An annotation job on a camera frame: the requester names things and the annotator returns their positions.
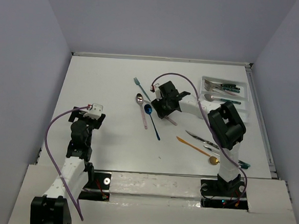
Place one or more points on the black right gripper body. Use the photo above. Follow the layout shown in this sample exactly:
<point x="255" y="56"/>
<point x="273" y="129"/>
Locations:
<point x="162" y="107"/>

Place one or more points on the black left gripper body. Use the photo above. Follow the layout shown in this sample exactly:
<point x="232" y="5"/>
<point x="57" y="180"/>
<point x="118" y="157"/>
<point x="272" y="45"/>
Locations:
<point x="89" y="122"/>

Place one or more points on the silver knife pink handle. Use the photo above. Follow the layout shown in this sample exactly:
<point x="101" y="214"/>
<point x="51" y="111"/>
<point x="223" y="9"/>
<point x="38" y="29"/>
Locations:
<point x="166" y="117"/>

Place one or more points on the blue spoon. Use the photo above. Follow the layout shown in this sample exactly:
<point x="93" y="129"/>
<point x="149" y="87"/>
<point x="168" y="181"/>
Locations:
<point x="148" y="111"/>

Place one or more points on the silver spoon pink handle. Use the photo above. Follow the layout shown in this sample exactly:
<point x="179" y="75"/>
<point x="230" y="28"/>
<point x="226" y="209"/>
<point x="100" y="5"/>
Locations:
<point x="139" y="100"/>

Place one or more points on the silver spoon teal speckled handle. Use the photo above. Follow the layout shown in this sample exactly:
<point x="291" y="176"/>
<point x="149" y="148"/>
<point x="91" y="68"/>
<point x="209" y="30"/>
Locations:
<point x="209" y="97"/>

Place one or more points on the silver fork black speckled handle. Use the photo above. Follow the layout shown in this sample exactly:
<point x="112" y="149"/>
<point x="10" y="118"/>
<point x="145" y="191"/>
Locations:
<point x="226" y="86"/>

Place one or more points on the gold fork green handle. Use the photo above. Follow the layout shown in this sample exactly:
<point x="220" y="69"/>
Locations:
<point x="207" y="81"/>

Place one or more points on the silver fork teal speckled handle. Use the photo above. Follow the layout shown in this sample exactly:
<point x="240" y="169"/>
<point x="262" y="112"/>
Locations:
<point x="222" y="90"/>

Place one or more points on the silver fork pink handle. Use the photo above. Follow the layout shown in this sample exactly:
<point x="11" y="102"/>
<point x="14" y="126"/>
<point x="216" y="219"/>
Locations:
<point x="232" y="94"/>

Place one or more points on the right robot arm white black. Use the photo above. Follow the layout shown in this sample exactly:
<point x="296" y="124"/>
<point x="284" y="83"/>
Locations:
<point x="224" y="123"/>

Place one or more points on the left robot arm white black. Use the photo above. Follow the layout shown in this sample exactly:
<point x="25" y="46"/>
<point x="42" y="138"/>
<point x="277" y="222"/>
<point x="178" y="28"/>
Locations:
<point x="77" y="171"/>

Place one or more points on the white compartment tray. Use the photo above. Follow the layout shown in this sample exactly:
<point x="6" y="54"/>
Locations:
<point x="243" y="95"/>

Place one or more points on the small silver knife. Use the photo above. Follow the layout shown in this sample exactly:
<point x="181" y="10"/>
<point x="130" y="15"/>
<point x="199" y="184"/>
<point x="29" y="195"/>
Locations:
<point x="214" y="151"/>

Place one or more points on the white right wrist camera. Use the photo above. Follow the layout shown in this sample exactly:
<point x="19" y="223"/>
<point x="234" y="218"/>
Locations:
<point x="155" y="88"/>

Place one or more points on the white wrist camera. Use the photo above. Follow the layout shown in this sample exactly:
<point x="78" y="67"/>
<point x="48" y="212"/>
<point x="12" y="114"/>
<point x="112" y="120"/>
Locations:
<point x="94" y="111"/>
<point x="155" y="88"/>

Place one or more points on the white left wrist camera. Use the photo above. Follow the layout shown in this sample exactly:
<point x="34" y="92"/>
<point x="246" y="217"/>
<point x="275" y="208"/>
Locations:
<point x="94" y="111"/>

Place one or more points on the knife black speckled handle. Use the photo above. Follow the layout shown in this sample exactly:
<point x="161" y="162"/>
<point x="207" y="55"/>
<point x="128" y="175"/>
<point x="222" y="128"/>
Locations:
<point x="202" y="140"/>

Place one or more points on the gold spoon orange handle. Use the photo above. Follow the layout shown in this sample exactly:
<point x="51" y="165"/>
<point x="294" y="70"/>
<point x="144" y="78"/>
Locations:
<point x="192" y="146"/>

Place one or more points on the gold utensil teal handle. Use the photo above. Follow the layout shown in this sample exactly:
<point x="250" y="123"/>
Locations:
<point x="214" y="161"/>

